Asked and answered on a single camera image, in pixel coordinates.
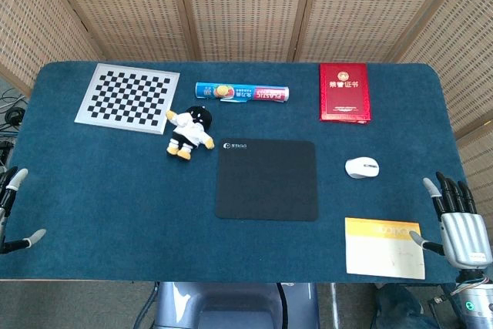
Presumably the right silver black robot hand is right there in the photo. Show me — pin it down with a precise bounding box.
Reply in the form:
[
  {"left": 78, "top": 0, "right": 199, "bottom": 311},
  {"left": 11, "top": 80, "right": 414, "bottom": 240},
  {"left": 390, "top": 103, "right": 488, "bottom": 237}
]
[{"left": 409, "top": 171, "right": 493, "bottom": 270}]

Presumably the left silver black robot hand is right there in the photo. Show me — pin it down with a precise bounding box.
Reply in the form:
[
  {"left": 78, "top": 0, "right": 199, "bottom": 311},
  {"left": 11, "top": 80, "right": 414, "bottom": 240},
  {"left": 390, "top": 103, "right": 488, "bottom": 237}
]
[{"left": 0, "top": 166, "right": 47, "bottom": 255}]

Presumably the white computer mouse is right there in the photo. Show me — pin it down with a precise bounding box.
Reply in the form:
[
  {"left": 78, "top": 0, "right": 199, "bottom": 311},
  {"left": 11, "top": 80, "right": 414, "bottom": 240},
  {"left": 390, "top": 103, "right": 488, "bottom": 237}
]
[{"left": 344, "top": 156, "right": 381, "bottom": 180}]

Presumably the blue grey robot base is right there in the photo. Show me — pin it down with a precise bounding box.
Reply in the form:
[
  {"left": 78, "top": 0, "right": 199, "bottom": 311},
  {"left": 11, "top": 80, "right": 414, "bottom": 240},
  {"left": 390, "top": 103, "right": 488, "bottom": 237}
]
[{"left": 152, "top": 281, "right": 320, "bottom": 329}]

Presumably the black mouse pad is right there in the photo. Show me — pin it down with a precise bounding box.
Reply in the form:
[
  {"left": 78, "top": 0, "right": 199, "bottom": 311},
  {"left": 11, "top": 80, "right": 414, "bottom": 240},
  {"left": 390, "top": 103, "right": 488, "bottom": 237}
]
[{"left": 214, "top": 137, "right": 320, "bottom": 223}]

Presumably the blue felt table cover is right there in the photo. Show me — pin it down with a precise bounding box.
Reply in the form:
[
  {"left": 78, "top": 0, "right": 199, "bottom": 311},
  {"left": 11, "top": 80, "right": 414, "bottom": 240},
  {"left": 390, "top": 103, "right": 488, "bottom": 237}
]
[{"left": 0, "top": 60, "right": 474, "bottom": 285}]

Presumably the black white checkerboard calibration board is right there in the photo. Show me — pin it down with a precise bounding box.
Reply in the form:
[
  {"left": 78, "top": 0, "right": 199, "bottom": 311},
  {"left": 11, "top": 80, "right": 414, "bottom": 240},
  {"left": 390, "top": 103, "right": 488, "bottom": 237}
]
[{"left": 73, "top": 62, "right": 181, "bottom": 136}]

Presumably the red certificate book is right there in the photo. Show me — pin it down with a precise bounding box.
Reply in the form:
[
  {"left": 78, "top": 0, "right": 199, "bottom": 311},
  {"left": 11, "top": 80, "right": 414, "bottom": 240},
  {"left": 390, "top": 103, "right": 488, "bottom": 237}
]
[{"left": 318, "top": 62, "right": 374, "bottom": 125}]

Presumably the black yellow plush toy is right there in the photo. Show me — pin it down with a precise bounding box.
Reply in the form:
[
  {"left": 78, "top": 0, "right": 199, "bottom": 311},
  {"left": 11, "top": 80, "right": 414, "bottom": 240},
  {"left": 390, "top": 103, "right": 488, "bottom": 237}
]
[{"left": 165, "top": 106, "right": 216, "bottom": 160}]

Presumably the blue plastic wrap roll box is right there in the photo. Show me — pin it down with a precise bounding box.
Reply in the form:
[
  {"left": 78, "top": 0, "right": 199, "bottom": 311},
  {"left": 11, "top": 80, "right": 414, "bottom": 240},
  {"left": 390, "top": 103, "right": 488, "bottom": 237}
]
[{"left": 194, "top": 82, "right": 290, "bottom": 106}]

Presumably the woven bamboo folding screen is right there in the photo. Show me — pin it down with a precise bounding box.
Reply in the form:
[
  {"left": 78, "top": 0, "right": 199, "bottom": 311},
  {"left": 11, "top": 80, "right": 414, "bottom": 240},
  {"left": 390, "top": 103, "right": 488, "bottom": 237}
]
[{"left": 0, "top": 0, "right": 493, "bottom": 237}]

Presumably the black cables bundle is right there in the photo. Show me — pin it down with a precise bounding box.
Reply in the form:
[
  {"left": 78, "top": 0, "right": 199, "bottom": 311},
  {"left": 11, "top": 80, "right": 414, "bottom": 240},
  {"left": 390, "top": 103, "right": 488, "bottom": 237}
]
[{"left": 0, "top": 88, "right": 30, "bottom": 168}]

